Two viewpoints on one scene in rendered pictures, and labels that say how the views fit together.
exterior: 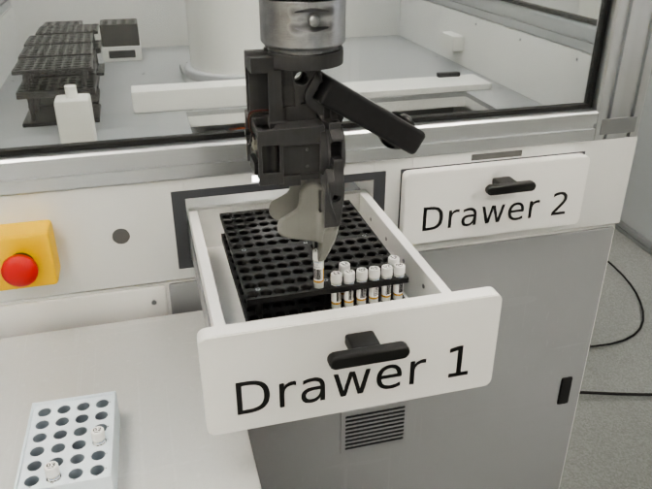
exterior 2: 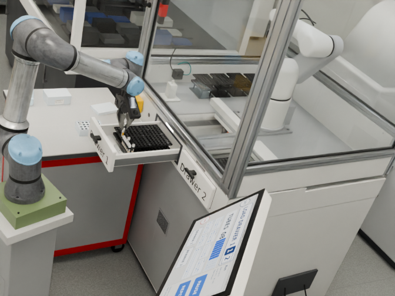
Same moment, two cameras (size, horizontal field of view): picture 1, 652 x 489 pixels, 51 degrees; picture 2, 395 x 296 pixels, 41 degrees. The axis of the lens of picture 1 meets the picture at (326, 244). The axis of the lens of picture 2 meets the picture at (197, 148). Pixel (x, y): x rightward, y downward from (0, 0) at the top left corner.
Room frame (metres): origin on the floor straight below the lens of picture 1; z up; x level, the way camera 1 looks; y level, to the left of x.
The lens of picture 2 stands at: (0.20, -2.01, 2.16)
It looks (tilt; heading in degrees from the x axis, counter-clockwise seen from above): 31 degrees down; 69
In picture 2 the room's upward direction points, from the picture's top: 16 degrees clockwise
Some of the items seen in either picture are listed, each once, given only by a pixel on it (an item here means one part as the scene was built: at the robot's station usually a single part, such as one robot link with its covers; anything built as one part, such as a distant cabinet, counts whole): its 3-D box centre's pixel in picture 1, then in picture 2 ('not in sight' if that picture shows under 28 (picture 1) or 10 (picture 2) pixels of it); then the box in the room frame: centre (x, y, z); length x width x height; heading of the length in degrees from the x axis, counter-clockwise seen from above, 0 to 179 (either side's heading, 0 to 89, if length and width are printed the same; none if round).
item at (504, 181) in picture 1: (506, 184); (191, 172); (0.89, -0.26, 0.91); 0.07 x 0.04 x 0.01; 105
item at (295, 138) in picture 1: (296, 114); (127, 97); (0.61, 0.03, 1.09); 0.09 x 0.08 x 0.12; 105
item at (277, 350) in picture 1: (354, 359); (101, 143); (0.53, -0.03, 0.87); 0.29 x 0.02 x 0.11; 105
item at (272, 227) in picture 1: (306, 266); (141, 141); (0.72, 0.02, 0.87); 0.22 x 0.18 x 0.06; 15
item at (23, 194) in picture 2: not in sight; (24, 181); (0.21, -0.33, 0.87); 0.15 x 0.15 x 0.10
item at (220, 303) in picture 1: (304, 266); (143, 141); (0.73, 0.03, 0.86); 0.40 x 0.26 x 0.06; 15
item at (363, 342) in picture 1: (364, 347); (96, 138); (0.50, -0.03, 0.91); 0.07 x 0.04 x 0.01; 105
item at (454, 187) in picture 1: (495, 198); (195, 178); (0.92, -0.25, 0.87); 0.29 x 0.02 x 0.11; 105
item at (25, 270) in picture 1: (20, 268); not in sight; (0.70, 0.36, 0.88); 0.04 x 0.03 x 0.04; 105
